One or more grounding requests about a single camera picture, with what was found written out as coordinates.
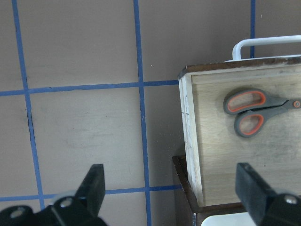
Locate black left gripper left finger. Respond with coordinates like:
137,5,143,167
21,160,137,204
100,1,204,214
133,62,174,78
51,164,105,226

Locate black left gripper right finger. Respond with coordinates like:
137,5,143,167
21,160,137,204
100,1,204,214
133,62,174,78
235,162,301,226

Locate wooden drawer with white handle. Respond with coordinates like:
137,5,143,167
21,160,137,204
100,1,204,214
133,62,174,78
179,35,301,207

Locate orange grey scissors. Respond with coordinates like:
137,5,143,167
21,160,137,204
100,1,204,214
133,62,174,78
223,89,301,138

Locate white foam tray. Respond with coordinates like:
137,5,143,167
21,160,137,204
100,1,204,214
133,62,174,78
201,212,256,226

